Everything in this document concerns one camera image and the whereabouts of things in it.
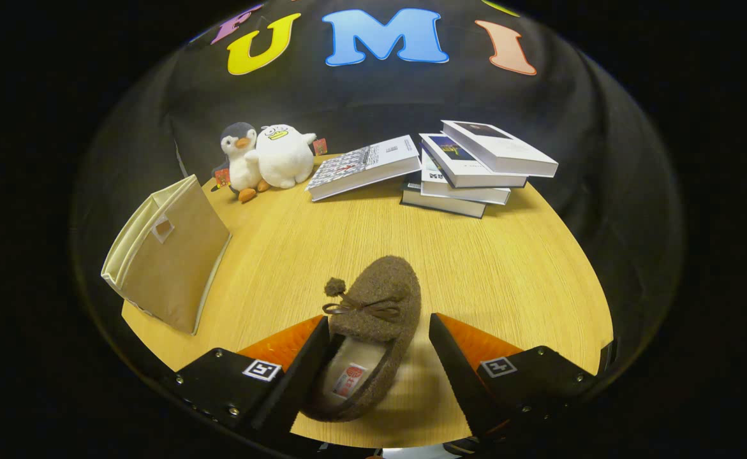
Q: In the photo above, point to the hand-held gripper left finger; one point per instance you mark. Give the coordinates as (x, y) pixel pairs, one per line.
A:
(296, 376)

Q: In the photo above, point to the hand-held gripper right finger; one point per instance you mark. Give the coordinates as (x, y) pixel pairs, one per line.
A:
(459, 376)

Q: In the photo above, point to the brown fuzzy slipper shoe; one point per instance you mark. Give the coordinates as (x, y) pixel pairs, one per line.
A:
(386, 287)

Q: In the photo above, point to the beige fabric storage box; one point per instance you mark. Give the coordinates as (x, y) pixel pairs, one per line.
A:
(175, 268)

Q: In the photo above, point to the dark grey book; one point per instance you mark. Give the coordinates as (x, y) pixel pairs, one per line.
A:
(443, 205)

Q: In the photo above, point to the white book black lettering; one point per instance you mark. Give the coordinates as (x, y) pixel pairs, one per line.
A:
(462, 192)

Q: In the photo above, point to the white duck plush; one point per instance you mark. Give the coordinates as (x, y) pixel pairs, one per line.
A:
(284, 159)

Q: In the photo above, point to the grey white penguin plush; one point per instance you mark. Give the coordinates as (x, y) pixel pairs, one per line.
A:
(242, 162)

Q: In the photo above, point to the patterned cover book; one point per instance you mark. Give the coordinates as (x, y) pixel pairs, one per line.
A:
(367, 166)

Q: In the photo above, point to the white book black picture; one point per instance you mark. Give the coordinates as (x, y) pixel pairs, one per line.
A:
(507, 150)

